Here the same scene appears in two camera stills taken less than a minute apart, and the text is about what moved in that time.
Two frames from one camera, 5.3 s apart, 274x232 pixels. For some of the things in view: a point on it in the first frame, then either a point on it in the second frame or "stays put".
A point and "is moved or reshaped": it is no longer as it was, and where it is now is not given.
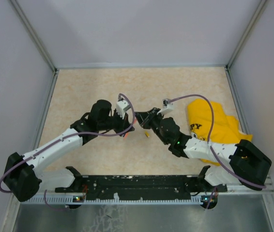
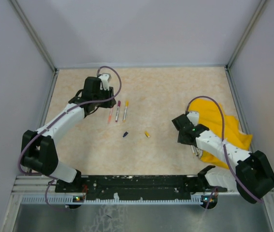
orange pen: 126,135 is moved or reshaped
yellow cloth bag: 225,129 stays put
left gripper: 124,123 to 109,93
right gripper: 147,118 to 180,139
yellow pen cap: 147,134 stays put
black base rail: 83,184 stays put
